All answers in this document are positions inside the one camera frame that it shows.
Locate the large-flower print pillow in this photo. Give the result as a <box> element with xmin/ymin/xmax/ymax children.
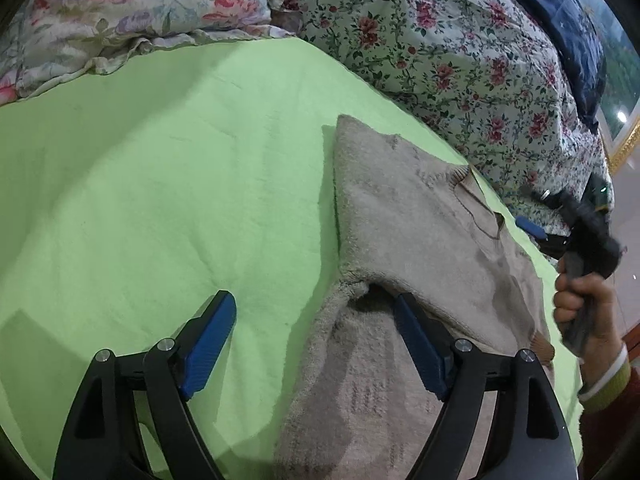
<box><xmin>0</xmin><ymin>0</ymin><xmax>296</xmax><ymax>106</ymax></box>

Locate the person's right forearm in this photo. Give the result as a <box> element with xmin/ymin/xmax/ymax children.
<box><xmin>575</xmin><ymin>342</ymin><xmax>640</xmax><ymax>480</ymax></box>

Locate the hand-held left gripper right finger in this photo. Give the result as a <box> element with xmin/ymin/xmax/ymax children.
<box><xmin>393</xmin><ymin>293</ymin><xmax>576</xmax><ymax>480</ymax></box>

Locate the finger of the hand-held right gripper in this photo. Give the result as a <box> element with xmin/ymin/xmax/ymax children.
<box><xmin>514</xmin><ymin>215</ymin><xmax>571</xmax><ymax>261</ymax></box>

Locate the gold picture frame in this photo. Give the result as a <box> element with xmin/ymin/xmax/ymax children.
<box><xmin>595</xmin><ymin>110</ymin><xmax>640</xmax><ymax>173</ymax></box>

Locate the small-flower print quilt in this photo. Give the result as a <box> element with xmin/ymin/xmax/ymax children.
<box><xmin>272</xmin><ymin>0</ymin><xmax>613</xmax><ymax>261</ymax></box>

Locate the green blanket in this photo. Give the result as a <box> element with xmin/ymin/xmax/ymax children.
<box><xmin>0</xmin><ymin>37</ymin><xmax>586</xmax><ymax>480</ymax></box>

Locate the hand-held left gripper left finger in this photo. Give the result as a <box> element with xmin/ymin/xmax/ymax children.
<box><xmin>52</xmin><ymin>290</ymin><xmax>237</xmax><ymax>480</ymax></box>

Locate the beige knit sweater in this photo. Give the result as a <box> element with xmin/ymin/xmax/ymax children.
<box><xmin>272</xmin><ymin>114</ymin><xmax>556</xmax><ymax>480</ymax></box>

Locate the dark blue cloth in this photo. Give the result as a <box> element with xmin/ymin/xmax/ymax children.
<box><xmin>480</xmin><ymin>0</ymin><xmax>608</xmax><ymax>133</ymax></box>

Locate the person's right hand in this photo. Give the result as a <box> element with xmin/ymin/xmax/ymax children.
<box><xmin>552</xmin><ymin>270</ymin><xmax>626</xmax><ymax>363</ymax></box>

